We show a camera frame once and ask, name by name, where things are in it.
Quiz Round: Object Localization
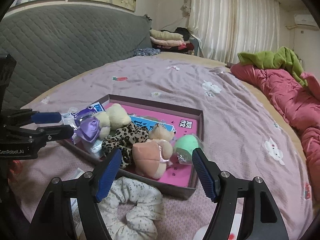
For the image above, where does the cartoon character snack packet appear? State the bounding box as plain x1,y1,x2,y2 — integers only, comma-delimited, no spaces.
61,102,105,145

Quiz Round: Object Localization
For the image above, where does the cream striped curtain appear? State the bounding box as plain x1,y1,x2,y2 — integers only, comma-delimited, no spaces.
188,0,280,63

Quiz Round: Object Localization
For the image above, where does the green tissue packet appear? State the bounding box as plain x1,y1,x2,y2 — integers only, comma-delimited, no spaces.
82,139,105,159

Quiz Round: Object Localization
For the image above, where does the pink quilted duvet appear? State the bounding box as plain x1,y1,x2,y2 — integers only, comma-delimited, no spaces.
231,63,319,201

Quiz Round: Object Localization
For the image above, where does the lilac patterned bed sheet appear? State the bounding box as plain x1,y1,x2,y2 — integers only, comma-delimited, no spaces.
11,56,313,239

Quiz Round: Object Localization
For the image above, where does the leopard print scrunchie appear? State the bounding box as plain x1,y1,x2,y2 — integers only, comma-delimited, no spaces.
101,122,149,169

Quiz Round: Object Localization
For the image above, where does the white air conditioner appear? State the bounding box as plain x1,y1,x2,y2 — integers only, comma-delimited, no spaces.
294,14,318,27

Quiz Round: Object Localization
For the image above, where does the white floral scrunchie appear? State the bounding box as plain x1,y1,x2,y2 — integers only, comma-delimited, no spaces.
98,177,165,239

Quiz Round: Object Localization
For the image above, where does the shallow pink-lined box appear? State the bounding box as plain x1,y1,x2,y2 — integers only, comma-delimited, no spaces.
58,94,205,201

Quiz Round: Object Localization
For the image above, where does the plush bear pink dress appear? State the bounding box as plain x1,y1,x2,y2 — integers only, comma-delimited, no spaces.
132,123,175,179

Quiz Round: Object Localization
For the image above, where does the cream plush bear purple bow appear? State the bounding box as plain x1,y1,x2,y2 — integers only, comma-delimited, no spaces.
75,103,132,144

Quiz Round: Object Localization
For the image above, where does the green fleece garment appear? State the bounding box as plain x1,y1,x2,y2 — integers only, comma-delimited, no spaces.
238,47,308,87

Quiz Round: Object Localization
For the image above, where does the blue patterned cloth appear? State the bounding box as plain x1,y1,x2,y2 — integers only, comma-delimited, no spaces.
134,48,161,56

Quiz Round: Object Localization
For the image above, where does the grey quilted headboard cover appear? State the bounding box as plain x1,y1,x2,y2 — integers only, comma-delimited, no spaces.
1,4,152,109

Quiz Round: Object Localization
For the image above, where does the blue booklet in box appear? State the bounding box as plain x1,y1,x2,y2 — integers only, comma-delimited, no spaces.
130,115,175,132

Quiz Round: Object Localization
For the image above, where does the mint green sponge egg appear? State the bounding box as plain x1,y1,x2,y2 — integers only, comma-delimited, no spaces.
173,134,203,165

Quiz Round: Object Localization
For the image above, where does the stack of folded clothes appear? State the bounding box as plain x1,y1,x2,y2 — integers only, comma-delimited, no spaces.
150,27,199,55

